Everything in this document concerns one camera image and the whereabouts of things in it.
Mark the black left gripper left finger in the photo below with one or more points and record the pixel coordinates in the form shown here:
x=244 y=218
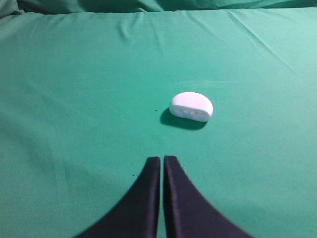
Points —
x=136 y=214

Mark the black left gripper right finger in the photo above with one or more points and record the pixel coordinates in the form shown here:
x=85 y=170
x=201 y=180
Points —
x=187 y=214

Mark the white earphone case base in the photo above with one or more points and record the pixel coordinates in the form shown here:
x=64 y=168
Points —
x=192 y=106

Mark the green tablecloth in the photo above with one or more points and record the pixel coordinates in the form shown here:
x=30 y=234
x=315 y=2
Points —
x=84 y=101

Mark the green cloth backdrop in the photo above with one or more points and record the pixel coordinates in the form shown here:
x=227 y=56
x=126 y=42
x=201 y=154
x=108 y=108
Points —
x=12 y=7

